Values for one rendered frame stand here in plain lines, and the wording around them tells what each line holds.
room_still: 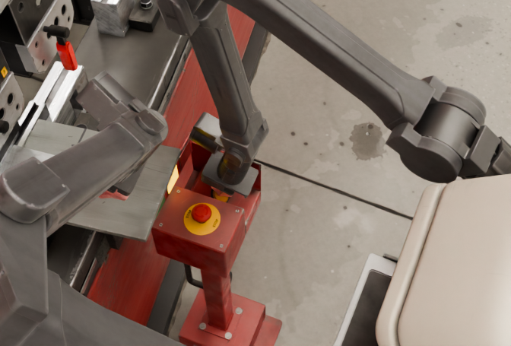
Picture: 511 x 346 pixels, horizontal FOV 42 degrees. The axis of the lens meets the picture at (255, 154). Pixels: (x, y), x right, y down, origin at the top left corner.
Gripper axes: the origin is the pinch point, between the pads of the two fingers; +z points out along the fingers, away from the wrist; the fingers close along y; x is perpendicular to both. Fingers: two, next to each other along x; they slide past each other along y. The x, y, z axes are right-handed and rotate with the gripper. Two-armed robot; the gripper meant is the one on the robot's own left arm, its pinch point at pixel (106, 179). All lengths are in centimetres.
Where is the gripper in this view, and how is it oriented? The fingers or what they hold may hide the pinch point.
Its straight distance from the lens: 109.6
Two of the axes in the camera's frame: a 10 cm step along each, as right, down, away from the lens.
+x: 8.4, 4.8, 2.6
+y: -2.7, 7.8, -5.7
